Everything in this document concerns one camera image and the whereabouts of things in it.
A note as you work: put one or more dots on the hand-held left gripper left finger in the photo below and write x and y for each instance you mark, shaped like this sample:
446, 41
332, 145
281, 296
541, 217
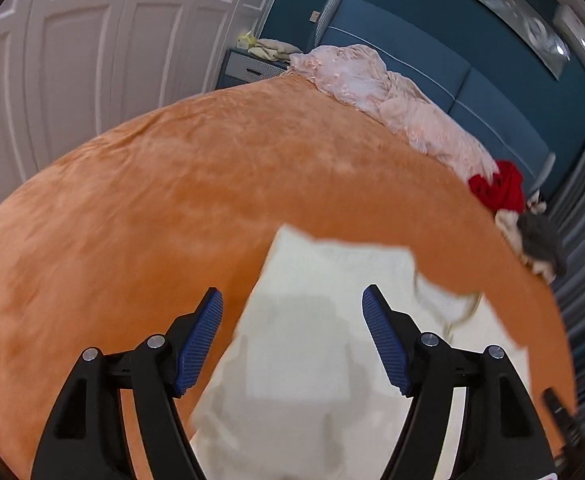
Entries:
200, 340

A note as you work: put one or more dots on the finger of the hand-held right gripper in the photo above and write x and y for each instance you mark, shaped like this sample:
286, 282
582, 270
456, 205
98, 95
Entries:
562, 417

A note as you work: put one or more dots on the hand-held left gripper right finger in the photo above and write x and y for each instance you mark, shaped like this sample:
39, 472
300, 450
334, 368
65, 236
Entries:
385, 340

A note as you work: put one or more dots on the white padded garment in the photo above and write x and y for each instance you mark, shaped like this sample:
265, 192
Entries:
297, 310

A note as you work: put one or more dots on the orange plush blanket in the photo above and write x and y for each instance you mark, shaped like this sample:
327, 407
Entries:
172, 185

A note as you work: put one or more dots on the cream cloth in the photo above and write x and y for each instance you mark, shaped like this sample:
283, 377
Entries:
507, 222

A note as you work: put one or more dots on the dark grey cloth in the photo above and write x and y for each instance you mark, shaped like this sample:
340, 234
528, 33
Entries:
539, 237

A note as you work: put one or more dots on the red cloth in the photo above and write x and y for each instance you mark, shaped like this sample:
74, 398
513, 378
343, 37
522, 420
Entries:
499, 185

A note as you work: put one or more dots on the pink quilt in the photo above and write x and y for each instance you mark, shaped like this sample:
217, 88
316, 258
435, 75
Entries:
372, 80

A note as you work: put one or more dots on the blue nightstand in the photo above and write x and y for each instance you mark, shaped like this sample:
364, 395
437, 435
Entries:
242, 67

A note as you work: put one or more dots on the blue upholstered headboard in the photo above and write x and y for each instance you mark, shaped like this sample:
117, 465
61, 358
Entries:
422, 45

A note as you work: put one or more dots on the white panelled wardrobe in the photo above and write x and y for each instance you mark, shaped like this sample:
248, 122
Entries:
97, 60

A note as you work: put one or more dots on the beige cloth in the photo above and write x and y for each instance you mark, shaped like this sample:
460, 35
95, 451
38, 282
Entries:
272, 50

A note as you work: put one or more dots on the yellow soft toy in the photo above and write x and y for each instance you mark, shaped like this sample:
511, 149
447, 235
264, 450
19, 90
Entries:
246, 40

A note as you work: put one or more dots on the silver wall art panel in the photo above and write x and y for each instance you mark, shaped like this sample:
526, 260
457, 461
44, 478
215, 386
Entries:
522, 15

